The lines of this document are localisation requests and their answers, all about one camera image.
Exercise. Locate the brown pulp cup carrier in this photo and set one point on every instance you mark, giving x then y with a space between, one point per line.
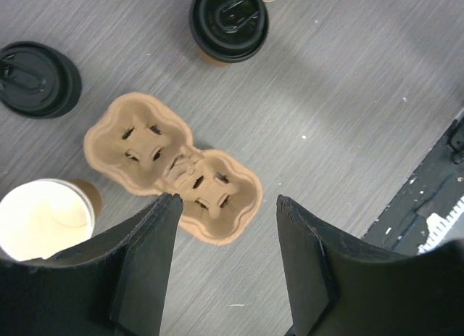
144 146

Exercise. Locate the stack of black lids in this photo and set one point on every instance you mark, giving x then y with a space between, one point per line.
38 81

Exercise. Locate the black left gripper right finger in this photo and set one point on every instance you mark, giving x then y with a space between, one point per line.
340 285

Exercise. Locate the black coffee lid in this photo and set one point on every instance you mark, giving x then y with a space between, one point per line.
237 29

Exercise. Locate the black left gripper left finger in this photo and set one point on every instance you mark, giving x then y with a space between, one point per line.
113 284

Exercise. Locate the stacked brown paper cups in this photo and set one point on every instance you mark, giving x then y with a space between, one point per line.
46 216

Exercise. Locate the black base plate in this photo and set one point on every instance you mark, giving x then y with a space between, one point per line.
434 187

